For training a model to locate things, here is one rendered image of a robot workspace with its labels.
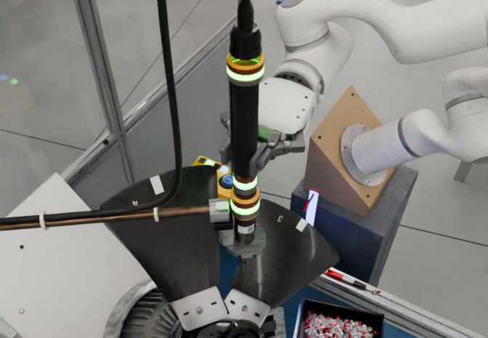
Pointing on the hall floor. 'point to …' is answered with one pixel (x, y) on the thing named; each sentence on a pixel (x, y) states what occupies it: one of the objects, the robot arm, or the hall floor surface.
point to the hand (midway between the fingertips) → (244, 155)
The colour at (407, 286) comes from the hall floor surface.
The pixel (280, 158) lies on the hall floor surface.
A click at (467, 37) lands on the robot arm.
